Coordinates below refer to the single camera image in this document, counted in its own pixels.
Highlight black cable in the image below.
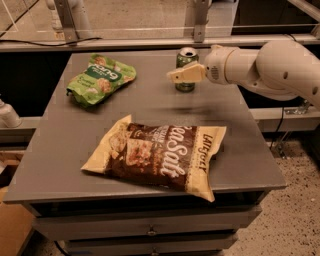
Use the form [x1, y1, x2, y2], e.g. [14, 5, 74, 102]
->
[0, 36, 102, 47]

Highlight green snack bag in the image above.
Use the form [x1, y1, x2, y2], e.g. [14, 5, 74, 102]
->
[66, 53, 137, 107]

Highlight metal bracket post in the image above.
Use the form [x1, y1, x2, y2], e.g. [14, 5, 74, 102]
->
[193, 0, 212, 43]
[54, 0, 78, 45]

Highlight metal rail frame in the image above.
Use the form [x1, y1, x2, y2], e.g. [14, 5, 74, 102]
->
[0, 34, 320, 52]

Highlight metal bracket post right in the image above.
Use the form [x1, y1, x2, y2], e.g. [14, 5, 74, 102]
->
[193, 0, 212, 43]

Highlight cardboard box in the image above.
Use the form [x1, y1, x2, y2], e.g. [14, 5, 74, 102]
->
[0, 151, 36, 256]

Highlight brown sea salt chip bag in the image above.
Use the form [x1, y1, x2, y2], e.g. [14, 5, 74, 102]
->
[82, 116, 226, 202]

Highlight grey drawer cabinet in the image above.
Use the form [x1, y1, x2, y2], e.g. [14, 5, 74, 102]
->
[5, 51, 285, 256]

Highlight green soda can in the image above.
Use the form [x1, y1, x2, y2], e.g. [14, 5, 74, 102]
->
[175, 47, 199, 93]

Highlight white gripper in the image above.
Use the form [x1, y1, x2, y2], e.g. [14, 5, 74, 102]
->
[167, 45, 238, 85]

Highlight metal bracket post left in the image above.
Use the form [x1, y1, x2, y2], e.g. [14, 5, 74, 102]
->
[54, 0, 78, 45]

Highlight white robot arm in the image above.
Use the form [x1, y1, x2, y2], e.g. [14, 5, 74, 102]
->
[167, 40, 320, 109]

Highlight white pipe at left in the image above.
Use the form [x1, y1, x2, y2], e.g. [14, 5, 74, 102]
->
[0, 99, 22, 128]

